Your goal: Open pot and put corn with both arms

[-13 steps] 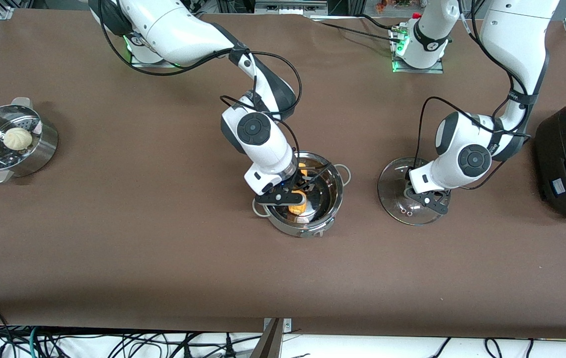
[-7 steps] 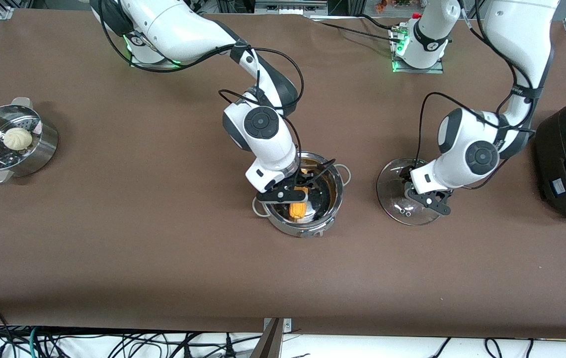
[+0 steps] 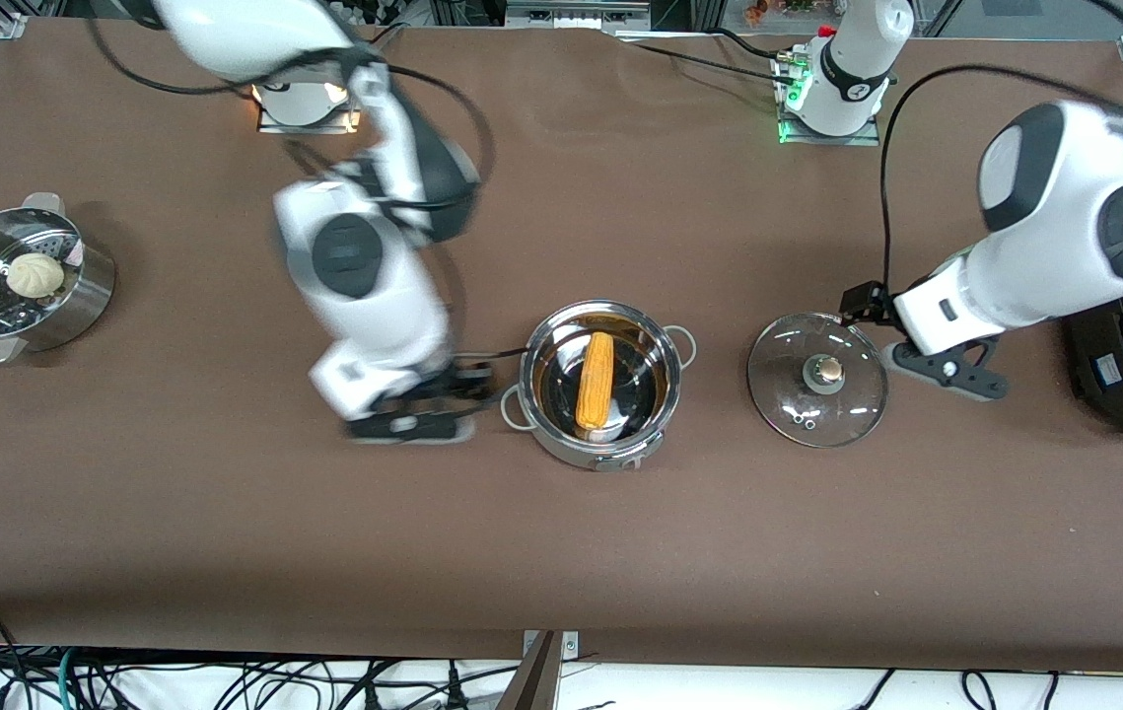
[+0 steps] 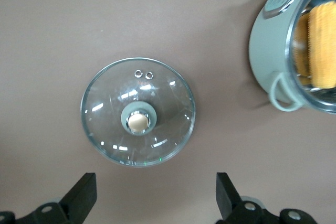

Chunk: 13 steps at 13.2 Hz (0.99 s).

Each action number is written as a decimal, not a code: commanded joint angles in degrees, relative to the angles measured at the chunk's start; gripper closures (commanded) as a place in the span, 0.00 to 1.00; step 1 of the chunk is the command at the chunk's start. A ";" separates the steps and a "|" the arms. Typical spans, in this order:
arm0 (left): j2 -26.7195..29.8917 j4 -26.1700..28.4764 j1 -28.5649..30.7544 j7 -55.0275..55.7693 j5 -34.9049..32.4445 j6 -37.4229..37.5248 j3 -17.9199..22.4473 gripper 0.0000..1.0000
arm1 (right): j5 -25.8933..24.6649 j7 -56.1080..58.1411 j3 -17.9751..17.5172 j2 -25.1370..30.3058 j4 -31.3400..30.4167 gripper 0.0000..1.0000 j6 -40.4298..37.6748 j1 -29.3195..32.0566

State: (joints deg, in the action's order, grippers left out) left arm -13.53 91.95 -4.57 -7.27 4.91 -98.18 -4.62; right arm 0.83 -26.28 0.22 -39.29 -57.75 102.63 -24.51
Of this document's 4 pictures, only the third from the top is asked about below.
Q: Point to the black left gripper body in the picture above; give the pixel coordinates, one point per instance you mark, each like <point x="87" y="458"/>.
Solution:
<point x="864" y="301"/>

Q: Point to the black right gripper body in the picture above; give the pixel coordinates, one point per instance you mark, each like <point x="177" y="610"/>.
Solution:
<point x="462" y="380"/>

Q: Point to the glass pot lid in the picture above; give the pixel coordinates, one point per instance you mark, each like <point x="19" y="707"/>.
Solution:
<point x="788" y="394"/>

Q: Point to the yellow corn cob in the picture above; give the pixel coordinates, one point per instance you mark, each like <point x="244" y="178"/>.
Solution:
<point x="596" y="380"/>

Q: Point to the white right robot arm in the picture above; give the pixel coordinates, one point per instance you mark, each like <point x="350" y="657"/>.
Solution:
<point x="364" y="296"/>

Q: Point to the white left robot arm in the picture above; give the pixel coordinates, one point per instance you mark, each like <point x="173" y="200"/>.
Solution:
<point x="1064" y="227"/>

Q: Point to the steel steamer pot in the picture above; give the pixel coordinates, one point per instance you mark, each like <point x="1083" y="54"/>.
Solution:
<point x="78" y="296"/>

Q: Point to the brown table mat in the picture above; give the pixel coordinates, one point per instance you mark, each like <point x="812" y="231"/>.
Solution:
<point x="561" y="552"/>

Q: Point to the colourful objects behind table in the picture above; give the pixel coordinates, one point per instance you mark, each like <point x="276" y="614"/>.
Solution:
<point x="778" y="8"/>

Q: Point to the dark diagonal strut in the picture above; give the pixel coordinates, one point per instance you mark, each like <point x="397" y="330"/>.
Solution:
<point x="533" y="685"/>

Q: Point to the white steamed bun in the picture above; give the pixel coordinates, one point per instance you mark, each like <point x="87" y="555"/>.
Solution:
<point x="34" y="276"/>

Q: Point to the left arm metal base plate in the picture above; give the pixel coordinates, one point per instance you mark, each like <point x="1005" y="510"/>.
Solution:
<point x="867" y="138"/>

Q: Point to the metal table edge bracket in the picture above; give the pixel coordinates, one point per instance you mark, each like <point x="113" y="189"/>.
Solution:
<point x="571" y="646"/>

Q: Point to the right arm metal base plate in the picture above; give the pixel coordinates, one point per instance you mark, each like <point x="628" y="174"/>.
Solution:
<point x="270" y="123"/>

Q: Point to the metal frame behind table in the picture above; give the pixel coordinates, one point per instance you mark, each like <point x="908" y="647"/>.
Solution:
<point x="576" y="12"/>

